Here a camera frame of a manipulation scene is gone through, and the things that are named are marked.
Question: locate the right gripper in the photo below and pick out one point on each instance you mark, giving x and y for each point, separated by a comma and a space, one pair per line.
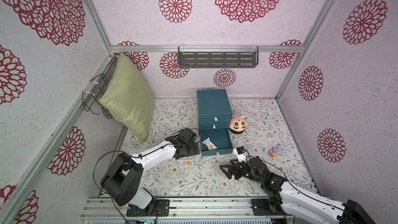
235, 170

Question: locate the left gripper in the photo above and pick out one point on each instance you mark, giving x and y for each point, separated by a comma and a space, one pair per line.
194, 150

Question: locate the white cookie packet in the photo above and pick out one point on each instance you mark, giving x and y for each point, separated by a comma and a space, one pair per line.
185, 163
209, 144

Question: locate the teal drawer cabinet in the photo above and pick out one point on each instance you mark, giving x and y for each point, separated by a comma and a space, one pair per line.
214, 115

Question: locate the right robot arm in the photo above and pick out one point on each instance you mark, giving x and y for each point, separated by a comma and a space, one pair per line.
286, 198

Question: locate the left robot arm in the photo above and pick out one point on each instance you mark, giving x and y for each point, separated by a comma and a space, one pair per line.
122, 180

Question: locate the small purple toy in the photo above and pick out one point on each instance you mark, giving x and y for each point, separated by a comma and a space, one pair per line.
273, 152

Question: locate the cartoon face plush toy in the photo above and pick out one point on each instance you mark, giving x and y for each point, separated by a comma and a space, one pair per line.
238, 124

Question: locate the green pillow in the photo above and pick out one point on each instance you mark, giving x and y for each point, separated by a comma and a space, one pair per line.
129, 99

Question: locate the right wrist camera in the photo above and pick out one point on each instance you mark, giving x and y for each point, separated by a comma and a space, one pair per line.
241, 153

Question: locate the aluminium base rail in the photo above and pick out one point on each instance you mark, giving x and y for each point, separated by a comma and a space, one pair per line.
180, 208

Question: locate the grey wall shelf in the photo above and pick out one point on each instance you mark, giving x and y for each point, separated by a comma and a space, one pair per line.
217, 59

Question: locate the black wire rack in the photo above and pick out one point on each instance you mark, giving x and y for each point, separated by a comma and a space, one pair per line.
90, 97

